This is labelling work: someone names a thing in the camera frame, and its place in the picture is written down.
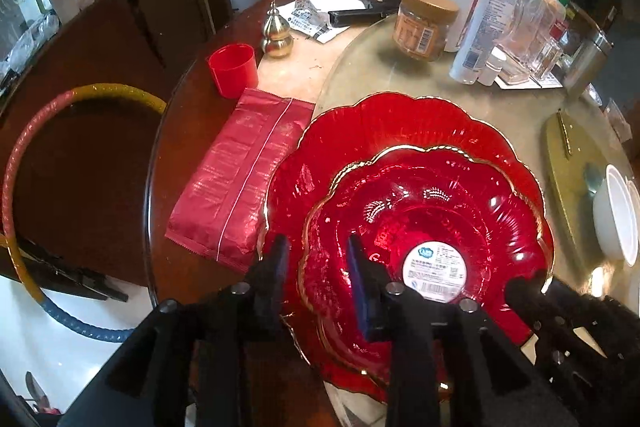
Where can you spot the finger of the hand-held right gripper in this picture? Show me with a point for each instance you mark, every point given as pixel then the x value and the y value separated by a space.
pixel 525 302

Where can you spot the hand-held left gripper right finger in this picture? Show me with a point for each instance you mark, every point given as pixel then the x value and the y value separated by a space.
pixel 362 292

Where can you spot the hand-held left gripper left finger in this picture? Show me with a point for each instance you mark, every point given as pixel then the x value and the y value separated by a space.
pixel 276 269

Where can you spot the small red scalloped plate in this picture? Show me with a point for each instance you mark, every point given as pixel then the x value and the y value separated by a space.
pixel 415 207

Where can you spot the white bowl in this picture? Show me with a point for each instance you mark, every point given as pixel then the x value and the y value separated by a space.
pixel 636 227
pixel 610 217

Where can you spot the large red scalloped plate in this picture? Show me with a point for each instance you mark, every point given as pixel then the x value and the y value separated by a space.
pixel 400 127

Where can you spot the red foil packet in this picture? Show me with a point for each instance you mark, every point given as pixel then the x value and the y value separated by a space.
pixel 240 177

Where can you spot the gold glitter round mat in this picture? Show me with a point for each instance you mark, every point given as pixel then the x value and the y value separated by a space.
pixel 570 192

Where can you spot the gold stick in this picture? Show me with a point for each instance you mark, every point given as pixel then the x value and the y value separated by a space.
pixel 565 132

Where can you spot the red plastic cup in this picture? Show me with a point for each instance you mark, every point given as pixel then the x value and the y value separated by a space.
pixel 232 74

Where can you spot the black floor stand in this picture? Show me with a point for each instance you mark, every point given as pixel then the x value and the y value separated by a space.
pixel 75 279

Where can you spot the round glass turntable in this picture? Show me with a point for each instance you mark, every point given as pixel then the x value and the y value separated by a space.
pixel 360 72

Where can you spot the printed paper sheet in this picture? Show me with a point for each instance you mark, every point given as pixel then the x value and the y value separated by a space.
pixel 547 82

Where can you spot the gold gourd ornament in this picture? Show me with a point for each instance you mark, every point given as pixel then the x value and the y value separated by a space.
pixel 276 39

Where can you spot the small white pill bottle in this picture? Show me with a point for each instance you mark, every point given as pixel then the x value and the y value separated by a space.
pixel 491 69

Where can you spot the stainless steel tumbler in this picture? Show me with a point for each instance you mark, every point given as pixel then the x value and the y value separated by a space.
pixel 585 67

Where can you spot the clear acrylic box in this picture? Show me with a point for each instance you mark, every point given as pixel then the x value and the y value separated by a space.
pixel 546 57

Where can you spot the crumpled printed wrapper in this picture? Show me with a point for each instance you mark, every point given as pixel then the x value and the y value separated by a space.
pixel 306 17

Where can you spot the flat black bar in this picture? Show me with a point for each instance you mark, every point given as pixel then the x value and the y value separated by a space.
pixel 355 17

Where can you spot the clear jar with tan lid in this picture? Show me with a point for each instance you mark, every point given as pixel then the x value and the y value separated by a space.
pixel 422 32

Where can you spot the white lotion bottle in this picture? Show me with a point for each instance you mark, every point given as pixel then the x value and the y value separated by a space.
pixel 482 32

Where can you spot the multicoloured hula hoop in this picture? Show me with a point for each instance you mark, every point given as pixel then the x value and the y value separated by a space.
pixel 20 147

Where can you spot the clear glass pitcher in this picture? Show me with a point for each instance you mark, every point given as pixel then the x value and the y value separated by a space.
pixel 532 17

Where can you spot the dark wooden cabinet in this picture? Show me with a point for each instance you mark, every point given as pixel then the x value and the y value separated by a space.
pixel 125 22

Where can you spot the clear plastic bag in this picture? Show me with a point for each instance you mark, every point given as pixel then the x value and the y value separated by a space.
pixel 35 39

